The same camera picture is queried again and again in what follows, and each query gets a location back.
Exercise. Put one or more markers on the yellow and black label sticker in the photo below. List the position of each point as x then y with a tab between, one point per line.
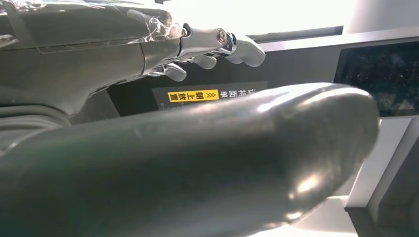
193	95

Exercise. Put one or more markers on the black inbound scanning machine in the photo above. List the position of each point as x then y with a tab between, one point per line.
294	72

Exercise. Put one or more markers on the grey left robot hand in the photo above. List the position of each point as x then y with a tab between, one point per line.
196	170

